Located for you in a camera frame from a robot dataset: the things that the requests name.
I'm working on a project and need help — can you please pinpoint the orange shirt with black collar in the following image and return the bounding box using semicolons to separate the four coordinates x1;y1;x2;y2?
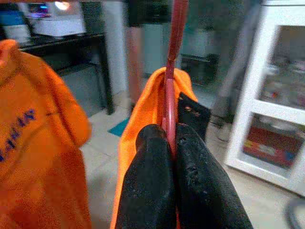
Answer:
110;66;212;229

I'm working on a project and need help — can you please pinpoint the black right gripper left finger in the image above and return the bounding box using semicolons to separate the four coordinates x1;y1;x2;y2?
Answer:
115;124;177;229

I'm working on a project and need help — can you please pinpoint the white glass door cabinet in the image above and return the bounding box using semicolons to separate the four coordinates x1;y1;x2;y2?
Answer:
225;2;305;198

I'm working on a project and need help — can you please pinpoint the black desk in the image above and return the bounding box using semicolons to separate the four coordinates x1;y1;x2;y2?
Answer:
19;32;114;115

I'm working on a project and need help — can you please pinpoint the red plastic hanger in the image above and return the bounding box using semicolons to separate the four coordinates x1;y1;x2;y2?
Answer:
162;0;189;163

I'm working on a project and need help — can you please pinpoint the teal floor mat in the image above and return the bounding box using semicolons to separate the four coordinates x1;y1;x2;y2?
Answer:
107;118;131;137

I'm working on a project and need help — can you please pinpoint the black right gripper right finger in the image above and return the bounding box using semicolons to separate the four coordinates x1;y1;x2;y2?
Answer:
175;124;254;229

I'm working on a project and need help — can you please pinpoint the orange shirt with blue print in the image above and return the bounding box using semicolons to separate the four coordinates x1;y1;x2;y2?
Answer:
0;39;93;229

